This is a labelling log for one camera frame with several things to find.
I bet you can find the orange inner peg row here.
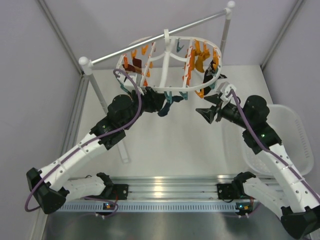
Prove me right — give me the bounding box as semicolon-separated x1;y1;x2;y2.
182;46;196;87

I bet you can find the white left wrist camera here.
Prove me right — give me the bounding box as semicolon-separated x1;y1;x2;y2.
123;72;141;88

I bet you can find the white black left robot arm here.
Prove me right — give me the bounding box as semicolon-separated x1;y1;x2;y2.
26;87;166;215

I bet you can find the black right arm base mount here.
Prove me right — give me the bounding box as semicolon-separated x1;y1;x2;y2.
216;171;255;202

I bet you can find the white metal drying rack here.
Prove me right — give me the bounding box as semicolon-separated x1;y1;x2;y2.
78;0;237;164

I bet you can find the white plastic basket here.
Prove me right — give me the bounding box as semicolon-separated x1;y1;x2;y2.
241;104;315;176

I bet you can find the maroon striped sock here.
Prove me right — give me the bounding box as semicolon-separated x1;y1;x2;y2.
124;58;142;74

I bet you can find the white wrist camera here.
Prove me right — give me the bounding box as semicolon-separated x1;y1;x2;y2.
123;72;141;88
216;81;237;102

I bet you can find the black white patterned sock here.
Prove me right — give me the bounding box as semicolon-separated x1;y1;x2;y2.
202;60;216;96

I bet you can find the white round sock hanger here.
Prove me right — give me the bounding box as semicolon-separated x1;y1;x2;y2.
116;30;222;95

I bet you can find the teal clothes peg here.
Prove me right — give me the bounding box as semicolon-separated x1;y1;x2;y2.
118;80;130;94
163;91;173;104
179;91;189;101
176;38;185;53

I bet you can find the teal back clothes peg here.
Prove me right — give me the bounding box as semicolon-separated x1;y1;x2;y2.
176;38;185;53

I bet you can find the teal right clothes peg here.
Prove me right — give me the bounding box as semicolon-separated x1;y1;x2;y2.
179;91;189;101

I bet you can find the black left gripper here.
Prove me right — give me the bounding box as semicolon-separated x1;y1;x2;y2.
122;86;167;131

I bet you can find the teal front clothes peg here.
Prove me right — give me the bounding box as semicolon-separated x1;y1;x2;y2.
163;91;173;104

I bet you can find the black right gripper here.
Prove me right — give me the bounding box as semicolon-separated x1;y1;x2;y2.
196;93;252;130

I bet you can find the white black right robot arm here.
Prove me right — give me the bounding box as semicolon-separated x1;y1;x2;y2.
196;90;320;240

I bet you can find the mustard yellow sock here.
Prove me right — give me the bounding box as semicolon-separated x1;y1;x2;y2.
194;40;211;73

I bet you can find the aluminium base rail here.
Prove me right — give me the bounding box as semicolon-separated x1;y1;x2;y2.
109;176;241;201

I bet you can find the dark navy sock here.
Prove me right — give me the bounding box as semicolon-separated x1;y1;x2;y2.
157;95;184;117

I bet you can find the orange front clothes peg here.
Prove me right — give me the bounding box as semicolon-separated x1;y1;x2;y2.
194;88;205;99

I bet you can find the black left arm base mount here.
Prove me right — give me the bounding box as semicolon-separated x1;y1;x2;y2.
96;172;129;201

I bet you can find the slotted grey cable duct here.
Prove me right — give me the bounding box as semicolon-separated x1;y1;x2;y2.
51;202;295;214

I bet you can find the teal left clothes peg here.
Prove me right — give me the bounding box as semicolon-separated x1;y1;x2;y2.
118;80;130;94

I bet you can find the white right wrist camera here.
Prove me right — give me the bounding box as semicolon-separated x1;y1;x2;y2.
216;81;237;102

